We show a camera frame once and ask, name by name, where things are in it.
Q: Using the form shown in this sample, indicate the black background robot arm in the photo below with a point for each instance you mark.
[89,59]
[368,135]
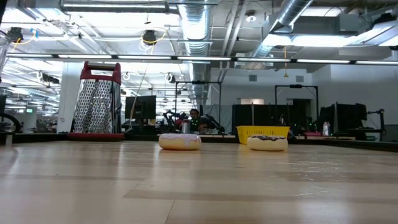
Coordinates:
[171,116]
[214,121]

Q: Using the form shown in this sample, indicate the person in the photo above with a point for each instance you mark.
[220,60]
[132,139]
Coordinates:
[195,115]

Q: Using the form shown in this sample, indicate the silver metal cup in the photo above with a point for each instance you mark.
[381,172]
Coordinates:
[186,127]

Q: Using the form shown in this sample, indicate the purple frosted toy donut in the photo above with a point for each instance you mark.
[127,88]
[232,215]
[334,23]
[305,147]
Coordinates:
[180,143]

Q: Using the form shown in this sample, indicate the black partition panel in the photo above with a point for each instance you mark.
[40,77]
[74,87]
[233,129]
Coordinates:
[245,115]

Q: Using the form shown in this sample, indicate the yellow plastic basket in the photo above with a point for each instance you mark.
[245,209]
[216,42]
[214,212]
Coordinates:
[248,130]

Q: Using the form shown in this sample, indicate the black crossbar with lights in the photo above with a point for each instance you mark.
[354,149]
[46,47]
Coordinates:
[175,58]

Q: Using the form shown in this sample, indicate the black computer monitor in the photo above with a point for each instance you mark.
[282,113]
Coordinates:
[140,107]

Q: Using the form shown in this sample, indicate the chocolate frosted toy donut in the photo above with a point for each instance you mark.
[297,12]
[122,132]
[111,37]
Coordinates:
[267,144]

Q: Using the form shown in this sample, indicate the red tray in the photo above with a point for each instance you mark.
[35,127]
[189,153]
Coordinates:
[312,134]

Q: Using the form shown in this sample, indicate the white plastic bottle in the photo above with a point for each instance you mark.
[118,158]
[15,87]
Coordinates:
[326,129]

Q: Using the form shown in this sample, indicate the black equipment stand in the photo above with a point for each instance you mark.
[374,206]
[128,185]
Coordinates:
[381,124]

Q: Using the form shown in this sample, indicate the clear plastic bin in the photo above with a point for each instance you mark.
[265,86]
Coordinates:
[3,49]

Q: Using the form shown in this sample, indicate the black gantry frame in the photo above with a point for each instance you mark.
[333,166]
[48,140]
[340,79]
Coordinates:
[295,86]
[199,82]

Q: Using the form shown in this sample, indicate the black aluminium table frame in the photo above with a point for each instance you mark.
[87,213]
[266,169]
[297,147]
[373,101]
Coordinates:
[140,137]

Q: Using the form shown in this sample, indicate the silver ventilation duct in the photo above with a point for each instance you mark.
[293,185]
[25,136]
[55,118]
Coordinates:
[292,11]
[196,25]

